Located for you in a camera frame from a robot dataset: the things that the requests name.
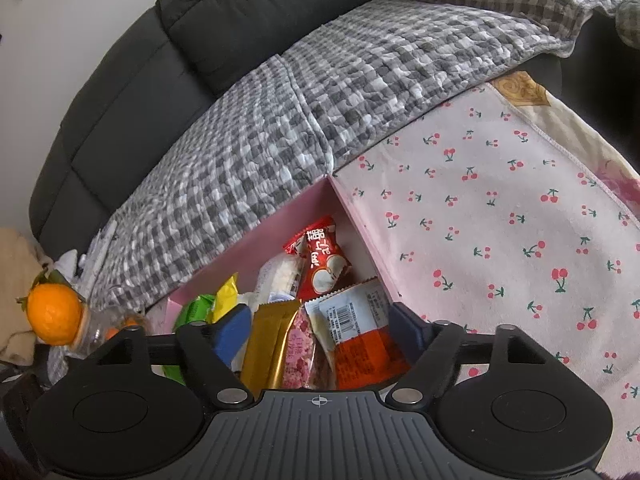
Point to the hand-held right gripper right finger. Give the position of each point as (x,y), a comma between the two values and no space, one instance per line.
(405,332)

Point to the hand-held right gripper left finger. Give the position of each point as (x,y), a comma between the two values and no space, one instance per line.
(232,332)

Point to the orange packet with white label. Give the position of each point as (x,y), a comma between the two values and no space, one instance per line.
(365,355)

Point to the pink cardboard box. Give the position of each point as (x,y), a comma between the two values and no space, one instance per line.
(280,220)

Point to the golden snack packet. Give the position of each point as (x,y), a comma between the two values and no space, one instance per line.
(267,345)

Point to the yellow snack packet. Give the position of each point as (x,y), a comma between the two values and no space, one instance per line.
(227,295)

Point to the green snack packet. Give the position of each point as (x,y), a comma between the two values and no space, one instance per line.
(192,310)

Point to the pink snack bar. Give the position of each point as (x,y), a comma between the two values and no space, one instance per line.
(300,355)

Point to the white clear snack packet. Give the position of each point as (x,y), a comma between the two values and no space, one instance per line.
(280,275)

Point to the large orange with leaves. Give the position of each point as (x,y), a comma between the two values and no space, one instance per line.
(52,312)

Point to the wooden jar lid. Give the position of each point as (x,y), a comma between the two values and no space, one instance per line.
(84,327)

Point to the round glass jar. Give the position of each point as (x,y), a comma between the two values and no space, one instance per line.
(100,322)

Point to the cluster of small tangerines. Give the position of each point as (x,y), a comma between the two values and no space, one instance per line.
(112,332)

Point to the red snack packet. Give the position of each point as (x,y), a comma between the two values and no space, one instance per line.
(320,265)

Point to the grey checkered blanket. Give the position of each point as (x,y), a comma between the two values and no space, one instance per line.
(300,110)

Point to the floral beige cloth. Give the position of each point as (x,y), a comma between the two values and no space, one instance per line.
(575,130)

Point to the dark grey sofa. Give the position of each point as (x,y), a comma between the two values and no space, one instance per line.
(150,60)

